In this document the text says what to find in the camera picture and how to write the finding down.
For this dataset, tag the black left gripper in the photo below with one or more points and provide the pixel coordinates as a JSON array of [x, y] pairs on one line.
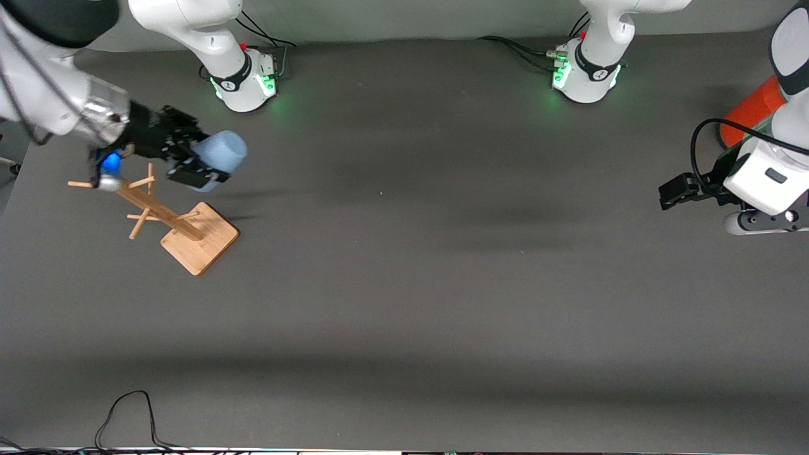
[[712, 184]]

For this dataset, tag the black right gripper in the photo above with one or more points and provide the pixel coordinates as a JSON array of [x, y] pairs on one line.
[[146, 136]]

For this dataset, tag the light blue cup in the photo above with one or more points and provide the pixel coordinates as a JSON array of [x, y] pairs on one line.
[[221, 155]]

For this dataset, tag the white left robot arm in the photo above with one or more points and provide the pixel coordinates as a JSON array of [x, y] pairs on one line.
[[594, 38]]

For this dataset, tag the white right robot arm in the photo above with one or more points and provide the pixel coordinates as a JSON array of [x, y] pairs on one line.
[[208, 38]]

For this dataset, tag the wooden mug tree rack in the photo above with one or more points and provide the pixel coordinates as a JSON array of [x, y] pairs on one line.
[[199, 243]]

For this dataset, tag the orange can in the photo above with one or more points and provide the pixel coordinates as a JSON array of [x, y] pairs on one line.
[[749, 114]]

